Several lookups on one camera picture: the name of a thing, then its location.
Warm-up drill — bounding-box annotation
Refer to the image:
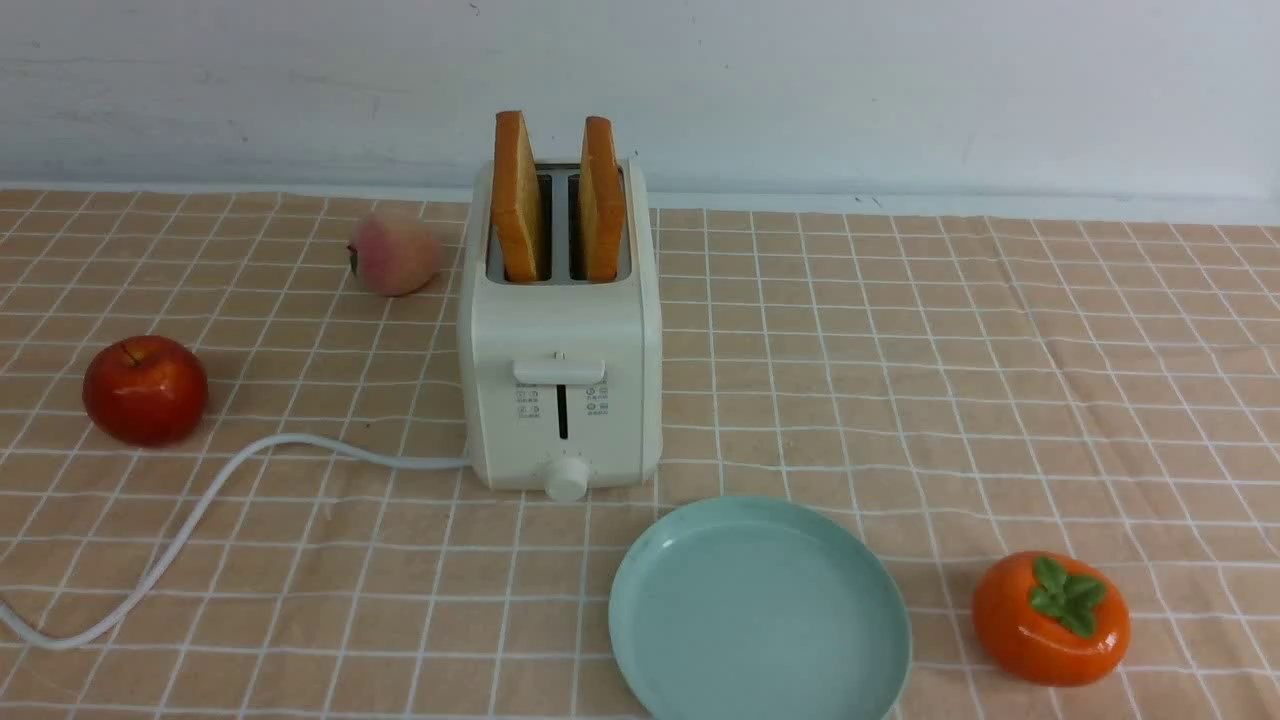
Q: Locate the toast slice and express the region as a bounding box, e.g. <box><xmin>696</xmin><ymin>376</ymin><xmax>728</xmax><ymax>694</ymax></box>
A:
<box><xmin>579</xmin><ymin>117</ymin><xmax>626</xmax><ymax>283</ymax></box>
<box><xmin>490</xmin><ymin>110</ymin><xmax>549</xmax><ymax>283</ymax></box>

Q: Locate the white two-slot toaster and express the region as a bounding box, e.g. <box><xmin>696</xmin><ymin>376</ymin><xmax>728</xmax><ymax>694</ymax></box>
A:
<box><xmin>457</xmin><ymin>158</ymin><xmax>663</xmax><ymax>502</ymax></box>

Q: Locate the pink peach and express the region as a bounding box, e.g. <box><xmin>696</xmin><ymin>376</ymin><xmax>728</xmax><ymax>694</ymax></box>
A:
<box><xmin>346</xmin><ymin>211</ymin><xmax>444</xmax><ymax>297</ymax></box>

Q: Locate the light blue plate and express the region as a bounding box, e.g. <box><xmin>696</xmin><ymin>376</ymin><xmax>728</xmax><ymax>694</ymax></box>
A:
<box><xmin>608</xmin><ymin>496</ymin><xmax>913</xmax><ymax>719</ymax></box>

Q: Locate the orange checkered tablecloth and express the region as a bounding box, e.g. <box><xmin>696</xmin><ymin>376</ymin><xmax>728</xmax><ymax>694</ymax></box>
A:
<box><xmin>1</xmin><ymin>190</ymin><xmax>1279</xmax><ymax>719</ymax></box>

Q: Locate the orange persimmon with green leaves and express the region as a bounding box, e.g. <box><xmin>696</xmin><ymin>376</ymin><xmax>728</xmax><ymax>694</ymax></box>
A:
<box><xmin>970</xmin><ymin>551</ymin><xmax>1132</xmax><ymax>687</ymax></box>

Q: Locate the red apple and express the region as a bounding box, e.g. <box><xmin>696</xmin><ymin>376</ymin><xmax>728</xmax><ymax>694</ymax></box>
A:
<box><xmin>81</xmin><ymin>334</ymin><xmax>209</xmax><ymax>448</ymax></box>

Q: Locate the white power cable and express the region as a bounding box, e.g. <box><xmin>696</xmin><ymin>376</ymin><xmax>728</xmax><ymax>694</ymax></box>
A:
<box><xmin>0</xmin><ymin>433</ymin><xmax>471</xmax><ymax>652</ymax></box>

